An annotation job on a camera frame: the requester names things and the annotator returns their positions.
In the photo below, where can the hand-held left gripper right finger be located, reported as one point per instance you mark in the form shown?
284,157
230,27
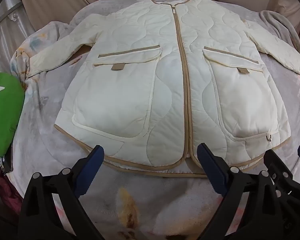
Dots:
212,170

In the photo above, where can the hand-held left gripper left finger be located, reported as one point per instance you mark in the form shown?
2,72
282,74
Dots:
90,170

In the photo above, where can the white quilted jacket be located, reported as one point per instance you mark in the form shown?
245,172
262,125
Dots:
140,80

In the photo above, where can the floral grey blanket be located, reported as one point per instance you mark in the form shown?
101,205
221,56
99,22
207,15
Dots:
145,205

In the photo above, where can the small black object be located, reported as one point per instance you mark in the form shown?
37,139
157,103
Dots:
3,163

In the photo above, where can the dark red cloth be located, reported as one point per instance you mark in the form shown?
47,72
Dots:
5,192

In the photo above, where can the green cushion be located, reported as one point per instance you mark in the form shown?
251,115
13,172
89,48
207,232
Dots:
3,110

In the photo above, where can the plain grey blanket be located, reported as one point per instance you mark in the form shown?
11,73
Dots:
282,25

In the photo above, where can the silver curtain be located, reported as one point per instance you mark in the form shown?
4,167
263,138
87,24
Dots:
5,25

